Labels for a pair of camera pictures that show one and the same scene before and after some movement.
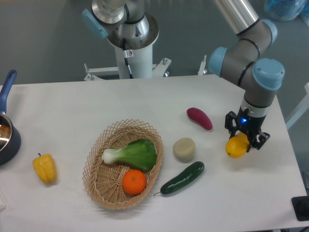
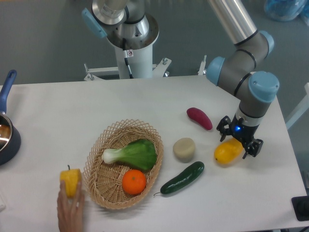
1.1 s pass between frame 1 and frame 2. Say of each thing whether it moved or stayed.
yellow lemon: moved
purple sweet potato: stayed
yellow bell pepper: moved
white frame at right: stayed
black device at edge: stayed
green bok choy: stayed
